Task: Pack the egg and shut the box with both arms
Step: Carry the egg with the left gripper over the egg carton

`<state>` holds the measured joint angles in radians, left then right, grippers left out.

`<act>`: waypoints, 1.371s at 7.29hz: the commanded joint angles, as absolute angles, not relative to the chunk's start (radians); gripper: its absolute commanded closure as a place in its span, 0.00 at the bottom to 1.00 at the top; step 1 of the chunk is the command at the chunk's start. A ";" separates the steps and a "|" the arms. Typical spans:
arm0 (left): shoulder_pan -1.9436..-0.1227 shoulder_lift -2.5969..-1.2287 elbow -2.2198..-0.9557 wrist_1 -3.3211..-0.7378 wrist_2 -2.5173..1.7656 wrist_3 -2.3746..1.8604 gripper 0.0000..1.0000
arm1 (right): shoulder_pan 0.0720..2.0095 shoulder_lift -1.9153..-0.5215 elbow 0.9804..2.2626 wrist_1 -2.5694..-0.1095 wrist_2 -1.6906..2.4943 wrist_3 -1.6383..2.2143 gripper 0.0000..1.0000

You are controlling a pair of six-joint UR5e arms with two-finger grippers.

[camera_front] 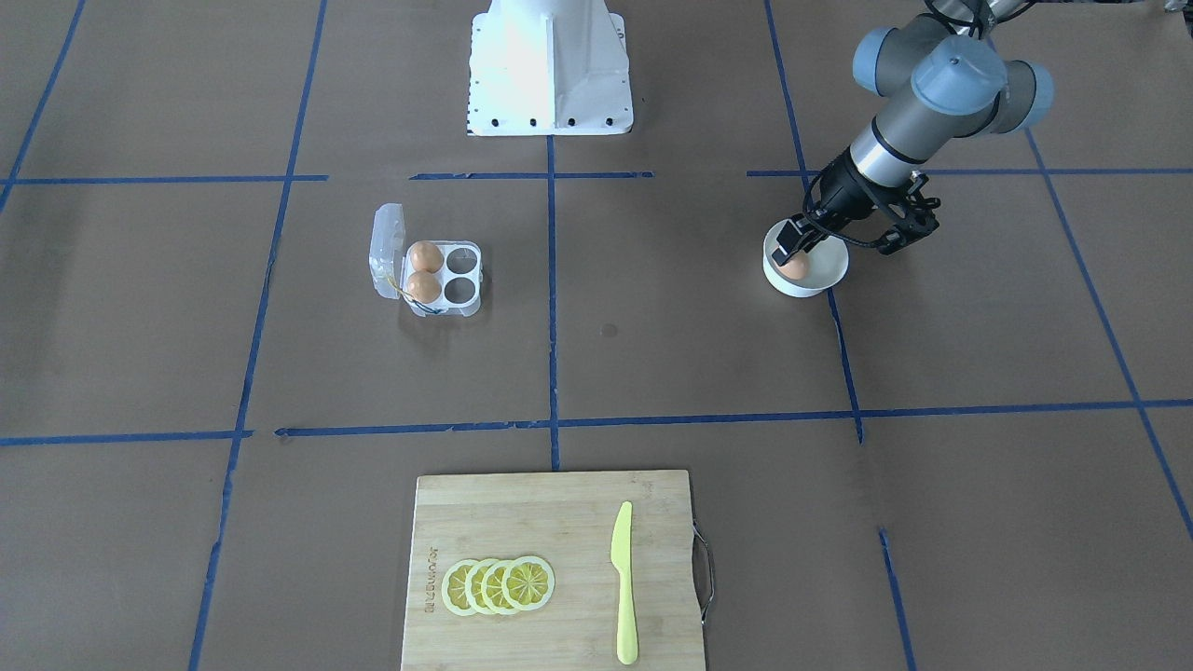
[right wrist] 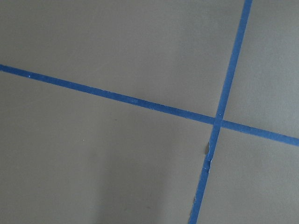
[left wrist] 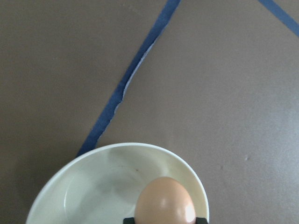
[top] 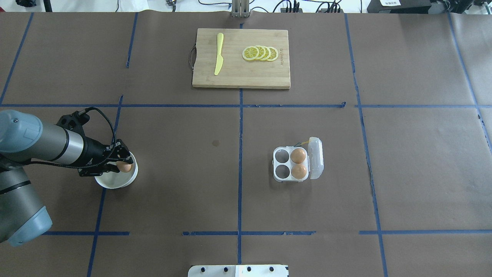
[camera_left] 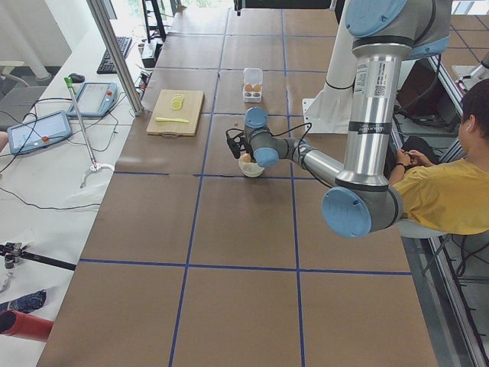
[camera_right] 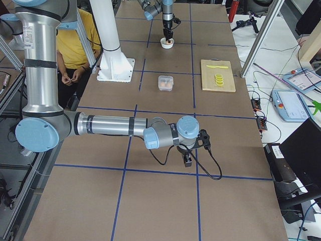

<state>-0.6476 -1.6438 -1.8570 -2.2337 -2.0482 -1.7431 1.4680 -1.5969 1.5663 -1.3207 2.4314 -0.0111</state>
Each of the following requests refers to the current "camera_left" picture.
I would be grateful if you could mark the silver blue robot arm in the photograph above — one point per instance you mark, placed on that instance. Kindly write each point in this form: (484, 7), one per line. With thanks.
(373, 40)

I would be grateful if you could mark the person in yellow shirt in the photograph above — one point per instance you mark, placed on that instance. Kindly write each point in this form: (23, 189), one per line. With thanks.
(450, 197)

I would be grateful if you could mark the clear plastic egg box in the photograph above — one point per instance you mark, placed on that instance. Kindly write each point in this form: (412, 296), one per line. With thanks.
(252, 85)

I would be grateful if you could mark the bamboo cutting board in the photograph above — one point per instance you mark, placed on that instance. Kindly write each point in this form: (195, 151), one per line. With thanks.
(192, 105)

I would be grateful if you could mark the black computer mouse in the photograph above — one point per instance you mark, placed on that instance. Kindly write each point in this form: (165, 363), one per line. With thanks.
(77, 78)

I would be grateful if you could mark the blue teach pendant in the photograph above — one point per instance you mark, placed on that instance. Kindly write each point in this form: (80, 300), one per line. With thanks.
(95, 99)
(39, 133)

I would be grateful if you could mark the reacher grabber stick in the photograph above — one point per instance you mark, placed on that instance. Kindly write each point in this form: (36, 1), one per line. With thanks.
(95, 165)

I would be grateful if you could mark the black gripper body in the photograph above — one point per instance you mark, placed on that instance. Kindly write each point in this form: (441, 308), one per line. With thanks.
(245, 147)

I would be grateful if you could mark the blue teach pendant near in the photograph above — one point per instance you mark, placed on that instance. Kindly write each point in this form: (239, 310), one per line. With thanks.
(39, 133)

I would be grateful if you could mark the aluminium frame post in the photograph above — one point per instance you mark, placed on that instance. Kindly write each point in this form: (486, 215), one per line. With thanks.
(102, 20)

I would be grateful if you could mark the white ceramic bowl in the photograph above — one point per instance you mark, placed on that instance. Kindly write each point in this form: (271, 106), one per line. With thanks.
(250, 169)

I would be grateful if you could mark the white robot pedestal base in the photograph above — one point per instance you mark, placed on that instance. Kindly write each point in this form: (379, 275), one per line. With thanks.
(330, 111)

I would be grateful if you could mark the blue teach pendant far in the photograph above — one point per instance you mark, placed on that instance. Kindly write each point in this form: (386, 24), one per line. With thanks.
(95, 99)

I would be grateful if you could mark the yellow plastic knife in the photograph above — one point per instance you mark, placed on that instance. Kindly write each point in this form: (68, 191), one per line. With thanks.
(166, 119)

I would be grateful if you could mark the red cylinder bottle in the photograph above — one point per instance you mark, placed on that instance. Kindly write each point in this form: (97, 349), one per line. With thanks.
(25, 326)

